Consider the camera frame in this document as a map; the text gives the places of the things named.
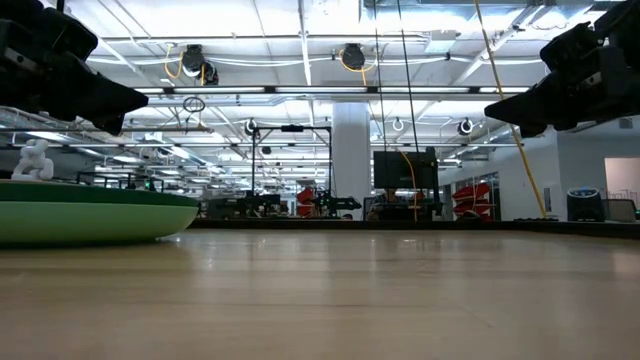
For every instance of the grey mesh basket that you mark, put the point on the grey mesh basket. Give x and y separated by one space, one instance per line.
620 210

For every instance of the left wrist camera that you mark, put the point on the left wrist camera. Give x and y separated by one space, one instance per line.
72 37

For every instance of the dark background table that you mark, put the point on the dark background table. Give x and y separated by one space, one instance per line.
240 206

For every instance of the black monitor screen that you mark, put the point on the black monitor screen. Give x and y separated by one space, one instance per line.
395 170

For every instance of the large dark green plate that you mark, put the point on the large dark green plate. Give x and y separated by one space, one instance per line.
100 194

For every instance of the red storage bins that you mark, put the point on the red storage bins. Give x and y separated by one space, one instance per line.
472 192
305 197

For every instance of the white sculpted object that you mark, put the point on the white sculpted object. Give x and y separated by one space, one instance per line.
32 167

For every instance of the large light green plate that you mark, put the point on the large light green plate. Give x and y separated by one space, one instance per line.
90 222

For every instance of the white board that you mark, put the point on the white board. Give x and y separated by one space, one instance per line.
622 177

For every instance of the black background workbench frame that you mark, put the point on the black background workbench frame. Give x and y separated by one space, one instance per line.
120 175

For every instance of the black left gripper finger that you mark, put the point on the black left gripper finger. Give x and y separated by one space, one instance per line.
112 125
105 97

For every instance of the white building column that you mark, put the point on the white building column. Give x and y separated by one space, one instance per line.
351 160

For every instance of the long light strip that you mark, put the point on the long light strip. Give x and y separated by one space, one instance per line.
320 90

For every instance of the black background robot arm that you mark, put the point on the black background robot arm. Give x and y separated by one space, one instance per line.
345 203

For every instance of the black aluminium table frame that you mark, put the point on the black aluminium table frame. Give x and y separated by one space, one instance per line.
400 225

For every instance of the black frame rig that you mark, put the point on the black frame rig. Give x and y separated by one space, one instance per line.
292 128

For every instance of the black round bin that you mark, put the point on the black round bin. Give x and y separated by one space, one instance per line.
585 207

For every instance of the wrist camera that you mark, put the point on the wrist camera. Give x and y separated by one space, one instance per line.
570 47
72 37

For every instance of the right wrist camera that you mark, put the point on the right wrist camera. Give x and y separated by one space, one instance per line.
570 47

